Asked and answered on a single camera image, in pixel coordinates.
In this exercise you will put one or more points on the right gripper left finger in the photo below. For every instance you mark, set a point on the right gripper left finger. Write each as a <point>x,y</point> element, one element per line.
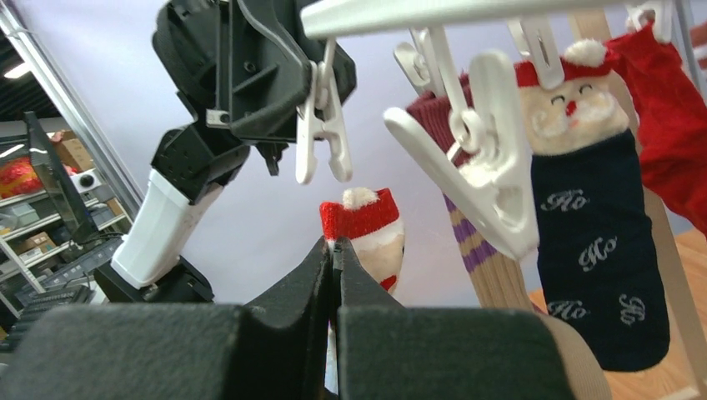
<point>270,348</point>

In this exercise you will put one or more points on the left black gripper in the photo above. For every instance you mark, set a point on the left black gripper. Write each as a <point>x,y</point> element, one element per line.
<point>247,63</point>

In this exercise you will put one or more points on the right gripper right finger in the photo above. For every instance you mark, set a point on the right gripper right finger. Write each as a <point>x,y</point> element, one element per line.
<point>388,351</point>

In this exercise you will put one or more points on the white hanger clip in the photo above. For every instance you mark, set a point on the white hanger clip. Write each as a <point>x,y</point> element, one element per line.
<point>486,170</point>
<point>321,117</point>

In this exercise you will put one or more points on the red santa sock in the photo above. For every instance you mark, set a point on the red santa sock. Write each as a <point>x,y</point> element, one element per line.
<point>371,221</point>

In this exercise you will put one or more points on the white clip sock hanger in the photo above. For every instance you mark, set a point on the white clip sock hanger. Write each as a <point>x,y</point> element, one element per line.
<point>326,19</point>

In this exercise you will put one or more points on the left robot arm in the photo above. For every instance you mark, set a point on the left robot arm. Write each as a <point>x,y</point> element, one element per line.
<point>190,168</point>

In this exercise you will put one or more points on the navy santa ho sock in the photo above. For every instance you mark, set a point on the navy santa ho sock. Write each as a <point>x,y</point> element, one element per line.
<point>597,260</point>

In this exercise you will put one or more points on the wooden clothes rack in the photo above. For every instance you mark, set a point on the wooden clothes rack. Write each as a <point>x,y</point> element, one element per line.
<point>682,373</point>

